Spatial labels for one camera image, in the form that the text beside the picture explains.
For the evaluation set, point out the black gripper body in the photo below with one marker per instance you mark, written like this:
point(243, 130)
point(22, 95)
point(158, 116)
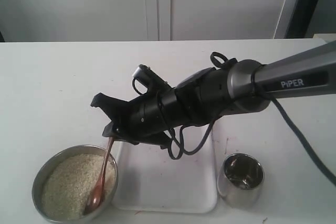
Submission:
point(144, 120)

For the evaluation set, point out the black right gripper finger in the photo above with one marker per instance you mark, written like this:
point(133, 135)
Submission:
point(118, 133)

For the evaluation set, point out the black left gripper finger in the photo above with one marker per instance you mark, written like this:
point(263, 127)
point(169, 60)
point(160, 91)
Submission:
point(112, 107)

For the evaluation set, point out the brown wooden spoon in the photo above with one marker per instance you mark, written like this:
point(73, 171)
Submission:
point(96, 196)

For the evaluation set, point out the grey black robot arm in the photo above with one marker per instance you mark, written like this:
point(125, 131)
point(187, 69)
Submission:
point(228, 87)

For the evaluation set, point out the uncooked white rice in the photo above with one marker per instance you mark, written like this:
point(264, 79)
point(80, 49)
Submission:
point(66, 191)

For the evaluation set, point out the steel bowl of rice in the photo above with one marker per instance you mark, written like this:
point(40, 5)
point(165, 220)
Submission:
point(110, 186)

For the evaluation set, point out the white rectangular tray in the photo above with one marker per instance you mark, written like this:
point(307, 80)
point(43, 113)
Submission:
point(150, 181)

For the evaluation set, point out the small steel cup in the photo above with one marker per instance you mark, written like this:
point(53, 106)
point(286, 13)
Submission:
point(240, 180)

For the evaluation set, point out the white cabinet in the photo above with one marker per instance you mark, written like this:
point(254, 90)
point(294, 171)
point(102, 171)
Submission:
point(136, 20)

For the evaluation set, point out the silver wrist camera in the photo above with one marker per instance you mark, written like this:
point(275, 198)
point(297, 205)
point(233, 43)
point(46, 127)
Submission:
point(149, 79)

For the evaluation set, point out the dark vertical post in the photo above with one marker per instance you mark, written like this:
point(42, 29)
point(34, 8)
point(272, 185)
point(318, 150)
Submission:
point(311, 17)

